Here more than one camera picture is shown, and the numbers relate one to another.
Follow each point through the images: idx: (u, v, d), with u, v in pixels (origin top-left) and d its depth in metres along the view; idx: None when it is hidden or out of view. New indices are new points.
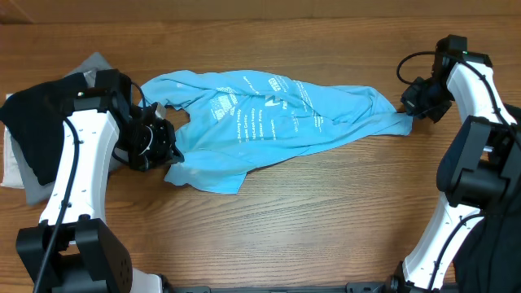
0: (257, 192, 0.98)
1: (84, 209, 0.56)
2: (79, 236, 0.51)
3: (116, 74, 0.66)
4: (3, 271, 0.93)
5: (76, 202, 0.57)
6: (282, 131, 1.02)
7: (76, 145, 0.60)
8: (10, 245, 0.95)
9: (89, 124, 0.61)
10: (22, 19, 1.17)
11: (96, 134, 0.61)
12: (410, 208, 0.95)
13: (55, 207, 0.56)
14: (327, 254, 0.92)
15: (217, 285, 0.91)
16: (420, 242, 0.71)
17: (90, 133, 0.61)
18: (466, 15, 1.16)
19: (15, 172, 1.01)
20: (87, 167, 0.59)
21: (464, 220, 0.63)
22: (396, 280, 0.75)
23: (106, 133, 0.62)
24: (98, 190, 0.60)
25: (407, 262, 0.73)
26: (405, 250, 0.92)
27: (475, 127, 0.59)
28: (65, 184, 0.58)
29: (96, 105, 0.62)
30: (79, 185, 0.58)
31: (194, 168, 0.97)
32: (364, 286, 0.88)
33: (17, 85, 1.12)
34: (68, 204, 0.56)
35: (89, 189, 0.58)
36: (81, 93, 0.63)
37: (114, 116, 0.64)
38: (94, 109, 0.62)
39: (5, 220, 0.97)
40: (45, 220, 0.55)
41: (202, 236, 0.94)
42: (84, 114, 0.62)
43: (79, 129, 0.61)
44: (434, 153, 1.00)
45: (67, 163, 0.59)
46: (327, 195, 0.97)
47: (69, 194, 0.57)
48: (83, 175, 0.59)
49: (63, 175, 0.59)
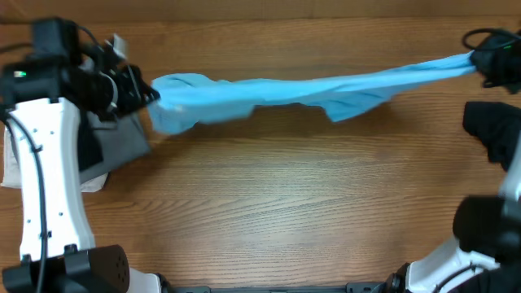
0: (257, 192, 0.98)
1: (66, 236, 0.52)
2: (67, 267, 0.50)
3: (56, 37, 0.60)
4: (4, 271, 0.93)
5: (56, 228, 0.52)
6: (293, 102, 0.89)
7: (35, 153, 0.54)
8: (11, 244, 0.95)
9: (45, 123, 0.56)
10: (22, 19, 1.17)
11: (54, 134, 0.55)
12: (410, 208, 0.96)
13: (35, 237, 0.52)
14: (327, 254, 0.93)
15: (217, 285, 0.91)
16: (430, 258, 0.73)
17: (48, 133, 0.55)
18: (466, 15, 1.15)
19: (15, 172, 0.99)
20: (57, 181, 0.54)
21: (474, 265, 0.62)
22: (398, 280, 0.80)
23: (67, 124, 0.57)
24: (76, 203, 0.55)
25: (412, 269, 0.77)
26: (404, 249, 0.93)
27: (508, 209, 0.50)
28: (36, 209, 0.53)
29: (50, 88, 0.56)
30: (54, 208, 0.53)
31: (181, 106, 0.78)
32: (364, 286, 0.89)
33: None
34: (48, 234, 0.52)
35: (66, 212, 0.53)
36: (19, 73, 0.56)
37: (67, 94, 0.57)
38: (42, 91, 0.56)
39: (6, 220, 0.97)
40: (28, 255, 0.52)
41: (202, 236, 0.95)
42: (32, 105, 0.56)
43: (32, 131, 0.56)
44: (435, 152, 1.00)
45: (31, 179, 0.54)
46: (327, 194, 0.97)
47: (46, 223, 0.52)
48: (55, 196, 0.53)
49: (32, 193, 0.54)
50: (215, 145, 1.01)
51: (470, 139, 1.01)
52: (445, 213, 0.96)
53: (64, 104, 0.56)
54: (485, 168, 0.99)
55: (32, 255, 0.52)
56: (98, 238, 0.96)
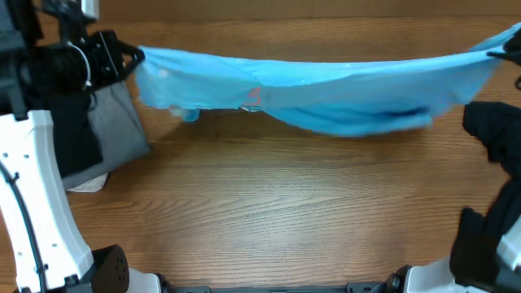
0: (257, 192, 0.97)
1: (63, 265, 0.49)
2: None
3: (4, 15, 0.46)
4: (4, 271, 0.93)
5: (51, 260, 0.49)
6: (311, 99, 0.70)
7: (11, 184, 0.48)
8: (10, 245, 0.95)
9: (15, 146, 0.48)
10: None
11: (30, 158, 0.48)
12: (410, 208, 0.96)
13: (31, 268, 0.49)
14: (327, 254, 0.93)
15: (217, 285, 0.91)
16: (431, 269, 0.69)
17: (21, 157, 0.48)
18: (466, 15, 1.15)
19: None
20: (42, 209, 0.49)
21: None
22: (398, 279, 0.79)
23: (42, 140, 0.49)
24: (67, 223, 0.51)
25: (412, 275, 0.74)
26: (404, 249, 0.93)
27: (503, 277, 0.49)
28: (24, 241, 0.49)
29: (10, 93, 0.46)
30: (46, 239, 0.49)
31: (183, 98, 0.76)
32: (364, 286, 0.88)
33: None
34: (45, 266, 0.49)
35: (59, 242, 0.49)
36: None
37: (33, 98, 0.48)
38: (3, 99, 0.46)
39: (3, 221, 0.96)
40: (27, 288, 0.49)
41: (202, 236, 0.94)
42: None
43: (2, 156, 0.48)
44: (435, 152, 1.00)
45: (10, 209, 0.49)
46: (328, 195, 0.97)
47: (41, 254, 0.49)
48: (45, 225, 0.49)
49: (15, 221, 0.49)
50: (214, 143, 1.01)
51: (470, 139, 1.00)
52: (445, 212, 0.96)
53: (34, 118, 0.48)
54: (485, 168, 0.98)
55: (31, 288, 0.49)
56: (98, 238, 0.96)
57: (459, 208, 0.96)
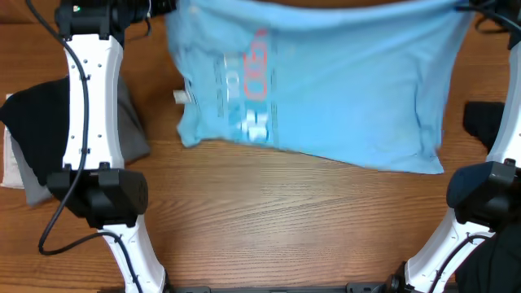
0: (257, 191, 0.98)
1: (104, 155, 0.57)
2: (102, 180, 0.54)
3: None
4: (2, 271, 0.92)
5: (95, 147, 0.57)
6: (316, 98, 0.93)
7: (83, 80, 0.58)
8: (10, 245, 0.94)
9: (94, 55, 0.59)
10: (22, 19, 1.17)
11: (102, 67, 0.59)
12: (410, 208, 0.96)
13: (76, 150, 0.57)
14: (327, 254, 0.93)
15: (218, 285, 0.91)
16: (426, 246, 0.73)
17: (96, 66, 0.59)
18: None
19: (15, 172, 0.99)
20: (98, 108, 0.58)
21: (470, 238, 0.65)
22: (397, 279, 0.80)
23: (114, 59, 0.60)
24: (114, 133, 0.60)
25: (409, 265, 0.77)
26: (405, 250, 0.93)
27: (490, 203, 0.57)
28: (80, 127, 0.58)
29: (102, 24, 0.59)
30: (94, 131, 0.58)
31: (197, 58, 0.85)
32: (365, 286, 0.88)
33: (17, 85, 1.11)
34: (88, 150, 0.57)
35: (104, 135, 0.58)
36: (77, 8, 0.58)
37: (113, 31, 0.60)
38: (94, 26, 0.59)
39: (5, 220, 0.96)
40: (69, 165, 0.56)
41: (202, 236, 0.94)
42: (84, 38, 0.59)
43: (83, 62, 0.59)
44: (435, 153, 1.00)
45: (76, 102, 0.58)
46: (327, 194, 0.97)
47: (87, 140, 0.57)
48: (96, 119, 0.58)
49: (76, 112, 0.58)
50: (214, 144, 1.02)
51: (470, 140, 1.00)
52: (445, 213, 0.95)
53: (113, 43, 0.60)
54: None
55: (72, 166, 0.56)
56: None
57: None
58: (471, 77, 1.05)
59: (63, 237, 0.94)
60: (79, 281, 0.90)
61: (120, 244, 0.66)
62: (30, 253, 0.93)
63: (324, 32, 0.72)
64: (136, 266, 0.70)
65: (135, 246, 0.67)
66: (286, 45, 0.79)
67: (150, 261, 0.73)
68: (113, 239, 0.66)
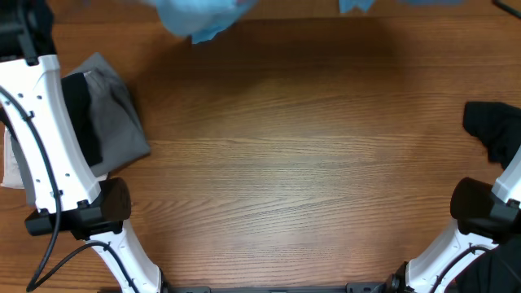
0: (257, 191, 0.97)
1: (78, 193, 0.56)
2: (83, 216, 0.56)
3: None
4: (3, 271, 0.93)
5: (67, 187, 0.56)
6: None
7: (28, 122, 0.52)
8: (10, 245, 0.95)
9: (27, 86, 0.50)
10: None
11: (42, 98, 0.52)
12: (410, 208, 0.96)
13: (47, 194, 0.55)
14: (327, 254, 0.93)
15: (218, 285, 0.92)
16: (427, 251, 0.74)
17: (34, 98, 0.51)
18: None
19: (15, 173, 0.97)
20: (56, 142, 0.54)
21: (473, 247, 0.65)
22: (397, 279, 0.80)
23: (52, 81, 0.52)
24: (76, 155, 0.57)
25: (410, 267, 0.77)
26: (404, 250, 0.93)
27: (478, 221, 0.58)
28: (42, 167, 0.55)
29: (21, 42, 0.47)
30: (59, 170, 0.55)
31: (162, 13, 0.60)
32: (365, 286, 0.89)
33: None
34: (59, 191, 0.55)
35: (72, 172, 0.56)
36: None
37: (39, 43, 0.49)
38: (12, 45, 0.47)
39: (4, 221, 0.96)
40: (45, 210, 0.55)
41: (202, 236, 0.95)
42: (6, 66, 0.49)
43: (18, 96, 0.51)
44: (434, 153, 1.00)
45: (29, 143, 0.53)
46: (327, 195, 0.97)
47: (56, 182, 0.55)
48: (57, 158, 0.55)
49: (32, 150, 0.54)
50: (214, 144, 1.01)
51: (470, 139, 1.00)
52: (445, 213, 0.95)
53: (44, 63, 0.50)
54: (484, 168, 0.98)
55: (49, 210, 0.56)
56: None
57: None
58: (471, 76, 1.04)
59: (63, 237, 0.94)
60: (79, 282, 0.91)
61: (110, 252, 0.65)
62: (30, 254, 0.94)
63: None
64: (130, 269, 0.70)
65: (125, 251, 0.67)
66: None
67: (142, 264, 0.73)
68: (102, 248, 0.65)
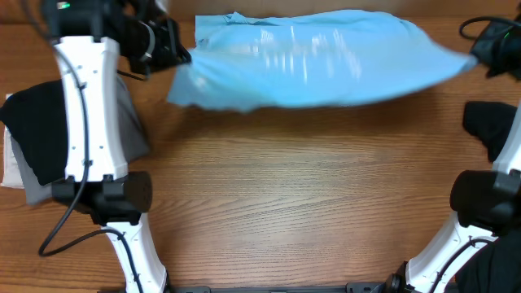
0: (257, 191, 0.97)
1: (106, 168, 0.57)
2: (107, 189, 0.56)
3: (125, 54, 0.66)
4: (2, 272, 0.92)
5: (97, 158, 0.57)
6: (323, 42, 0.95)
7: (79, 89, 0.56)
8: (10, 245, 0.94)
9: (88, 60, 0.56)
10: (20, 19, 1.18)
11: (97, 73, 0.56)
12: (410, 208, 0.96)
13: (78, 163, 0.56)
14: (327, 254, 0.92)
15: (218, 285, 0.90)
16: (427, 248, 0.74)
17: (90, 72, 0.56)
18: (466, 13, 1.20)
19: (15, 172, 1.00)
20: (98, 114, 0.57)
21: (473, 241, 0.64)
22: (398, 279, 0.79)
23: (108, 63, 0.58)
24: (113, 133, 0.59)
25: (410, 265, 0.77)
26: (405, 250, 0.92)
27: (481, 207, 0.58)
28: (80, 137, 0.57)
29: (90, 20, 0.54)
30: (95, 142, 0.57)
31: (201, 76, 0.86)
32: (364, 286, 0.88)
33: (18, 85, 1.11)
34: (90, 162, 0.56)
35: (106, 146, 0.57)
36: (64, 4, 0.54)
37: (106, 28, 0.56)
38: (84, 24, 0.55)
39: (5, 220, 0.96)
40: (72, 177, 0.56)
41: (202, 236, 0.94)
42: (73, 40, 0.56)
43: (76, 67, 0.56)
44: (434, 152, 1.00)
45: (75, 112, 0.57)
46: (327, 195, 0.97)
47: (89, 151, 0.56)
48: (96, 129, 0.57)
49: (75, 120, 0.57)
50: (214, 144, 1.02)
51: (469, 140, 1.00)
52: (446, 213, 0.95)
53: (107, 45, 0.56)
54: (484, 168, 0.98)
55: (75, 177, 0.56)
56: (95, 239, 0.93)
57: None
58: (470, 76, 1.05)
59: (63, 236, 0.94)
60: (79, 281, 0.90)
61: (123, 242, 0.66)
62: (29, 253, 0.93)
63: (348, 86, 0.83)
64: (138, 264, 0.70)
65: (139, 244, 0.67)
66: None
67: (152, 262, 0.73)
68: (117, 237, 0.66)
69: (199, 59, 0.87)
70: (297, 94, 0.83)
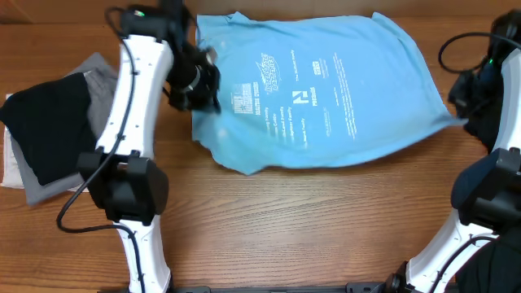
0: (257, 192, 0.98)
1: (136, 145, 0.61)
2: (130, 166, 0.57)
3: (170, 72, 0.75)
4: (2, 271, 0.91)
5: (130, 135, 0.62)
6: (326, 76, 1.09)
7: (133, 75, 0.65)
8: (10, 245, 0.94)
9: (146, 56, 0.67)
10: (22, 19, 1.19)
11: (151, 66, 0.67)
12: (410, 208, 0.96)
13: (111, 136, 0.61)
14: (327, 254, 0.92)
15: (218, 285, 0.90)
16: (427, 247, 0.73)
17: (146, 64, 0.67)
18: (464, 15, 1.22)
19: (15, 172, 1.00)
20: (142, 99, 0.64)
21: (474, 239, 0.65)
22: (397, 278, 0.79)
23: (163, 65, 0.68)
24: (151, 120, 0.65)
25: (411, 264, 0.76)
26: (405, 249, 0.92)
27: (484, 202, 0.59)
28: (120, 115, 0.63)
29: (159, 29, 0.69)
30: (132, 121, 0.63)
31: (224, 129, 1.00)
32: (364, 286, 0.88)
33: (17, 85, 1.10)
34: (123, 137, 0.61)
35: (141, 125, 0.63)
36: (139, 13, 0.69)
37: (168, 39, 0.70)
38: (151, 32, 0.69)
39: (4, 220, 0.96)
40: (101, 148, 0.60)
41: (202, 236, 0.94)
42: (141, 39, 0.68)
43: (136, 59, 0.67)
44: (431, 153, 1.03)
45: (123, 93, 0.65)
46: (327, 195, 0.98)
47: (124, 128, 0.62)
48: (137, 111, 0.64)
49: (120, 100, 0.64)
50: None
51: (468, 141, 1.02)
52: (445, 213, 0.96)
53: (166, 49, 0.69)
54: None
55: (103, 148, 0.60)
56: (97, 238, 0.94)
57: None
58: None
59: (64, 237, 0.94)
60: (79, 281, 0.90)
61: (133, 241, 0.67)
62: (29, 253, 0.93)
63: (344, 140, 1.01)
64: (145, 265, 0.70)
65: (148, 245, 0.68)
66: (299, 115, 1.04)
67: (159, 264, 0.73)
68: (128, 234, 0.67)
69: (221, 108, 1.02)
70: (302, 159, 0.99)
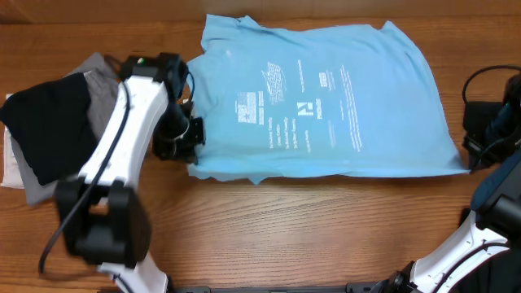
0: (257, 192, 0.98)
1: (121, 172, 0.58)
2: (111, 196, 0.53)
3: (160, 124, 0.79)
4: (3, 271, 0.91)
5: (116, 163, 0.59)
6: (333, 89, 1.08)
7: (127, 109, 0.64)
8: (10, 244, 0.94)
9: (142, 94, 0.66)
10: (21, 19, 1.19)
11: (146, 103, 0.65)
12: (410, 208, 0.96)
13: (96, 163, 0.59)
14: (327, 254, 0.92)
15: (217, 285, 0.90)
16: (439, 248, 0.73)
17: (142, 100, 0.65)
18: (465, 15, 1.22)
19: (15, 172, 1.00)
20: (133, 132, 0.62)
21: (485, 245, 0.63)
22: (401, 277, 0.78)
23: (156, 107, 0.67)
24: (139, 152, 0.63)
25: (418, 264, 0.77)
26: (405, 249, 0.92)
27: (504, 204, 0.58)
28: (109, 146, 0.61)
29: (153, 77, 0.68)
30: (119, 152, 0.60)
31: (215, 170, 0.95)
32: (364, 286, 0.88)
33: (18, 85, 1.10)
34: (107, 164, 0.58)
35: (129, 155, 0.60)
36: (142, 60, 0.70)
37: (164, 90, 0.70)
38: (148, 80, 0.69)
39: (5, 220, 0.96)
40: (84, 176, 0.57)
41: (201, 236, 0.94)
42: (138, 82, 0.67)
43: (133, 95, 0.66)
44: None
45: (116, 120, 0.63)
46: (327, 195, 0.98)
47: (111, 156, 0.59)
48: (124, 145, 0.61)
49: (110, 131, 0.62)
50: None
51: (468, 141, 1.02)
52: (445, 213, 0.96)
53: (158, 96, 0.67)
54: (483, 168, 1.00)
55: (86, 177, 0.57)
56: None
57: (459, 209, 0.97)
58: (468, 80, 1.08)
59: None
60: (79, 282, 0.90)
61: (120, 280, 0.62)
62: (30, 253, 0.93)
63: (348, 151, 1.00)
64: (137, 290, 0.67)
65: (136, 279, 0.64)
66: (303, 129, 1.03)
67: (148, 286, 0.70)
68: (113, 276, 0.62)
69: (221, 117, 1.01)
70: (302, 170, 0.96)
